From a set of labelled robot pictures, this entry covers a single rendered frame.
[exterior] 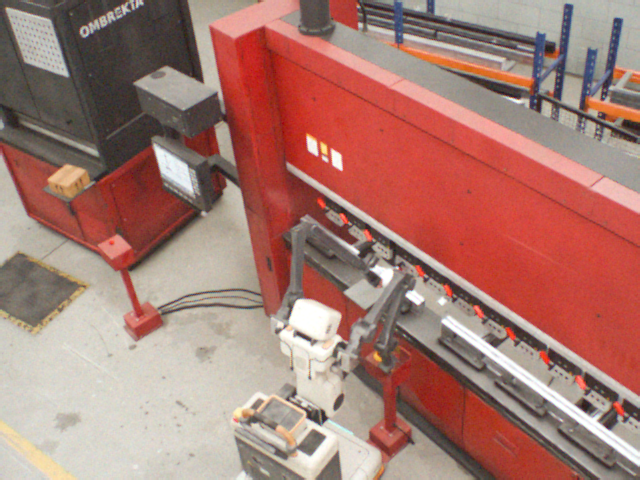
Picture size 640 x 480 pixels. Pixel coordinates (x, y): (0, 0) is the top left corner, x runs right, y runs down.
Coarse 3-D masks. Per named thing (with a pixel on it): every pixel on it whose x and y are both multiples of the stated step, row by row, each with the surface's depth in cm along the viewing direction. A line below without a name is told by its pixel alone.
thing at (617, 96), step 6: (612, 90) 472; (618, 90) 471; (624, 90) 474; (612, 96) 474; (618, 96) 472; (624, 96) 469; (630, 96) 467; (636, 96) 464; (612, 102) 475; (618, 102) 473; (624, 102) 471; (630, 102) 468; (636, 102) 466; (636, 108) 468
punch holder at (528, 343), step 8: (520, 328) 355; (520, 336) 358; (528, 336) 353; (512, 344) 366; (520, 344) 361; (528, 344) 356; (536, 344) 351; (544, 344) 354; (520, 352) 364; (528, 352) 359; (536, 352) 354; (544, 352) 361; (536, 360) 358
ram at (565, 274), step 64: (320, 128) 410; (384, 128) 364; (384, 192) 391; (448, 192) 349; (512, 192) 314; (448, 256) 374; (512, 256) 334; (576, 256) 302; (512, 320) 358; (576, 320) 321
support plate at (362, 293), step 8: (376, 272) 440; (352, 288) 432; (360, 288) 431; (368, 288) 431; (376, 288) 430; (352, 296) 427; (360, 296) 427; (368, 296) 426; (376, 296) 425; (360, 304) 422; (368, 304) 421
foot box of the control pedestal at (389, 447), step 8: (400, 424) 465; (376, 432) 462; (400, 432) 460; (408, 432) 462; (368, 440) 471; (376, 440) 464; (384, 440) 457; (392, 440) 457; (400, 440) 460; (376, 448) 466; (384, 448) 460; (392, 448) 458; (400, 448) 464; (384, 456) 461; (392, 456) 461
